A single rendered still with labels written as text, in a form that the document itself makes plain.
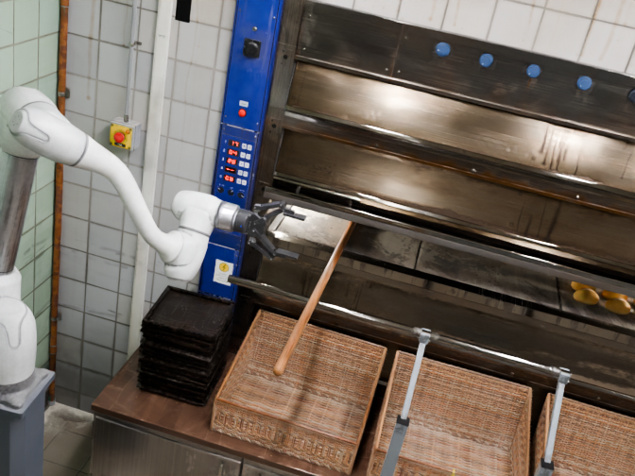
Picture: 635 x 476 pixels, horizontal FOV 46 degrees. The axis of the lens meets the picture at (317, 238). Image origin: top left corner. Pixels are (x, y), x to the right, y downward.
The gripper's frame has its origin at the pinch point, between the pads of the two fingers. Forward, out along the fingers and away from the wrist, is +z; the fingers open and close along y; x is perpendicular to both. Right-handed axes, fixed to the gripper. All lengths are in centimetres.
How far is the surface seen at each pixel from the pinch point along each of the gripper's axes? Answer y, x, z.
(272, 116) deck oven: -17, -55, -28
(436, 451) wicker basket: 90, -32, 64
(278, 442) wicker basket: 86, -5, 6
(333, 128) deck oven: -18, -55, -5
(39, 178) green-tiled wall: 27, -40, -114
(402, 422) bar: 54, 4, 47
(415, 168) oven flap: -11, -58, 27
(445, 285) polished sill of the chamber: 31, -56, 50
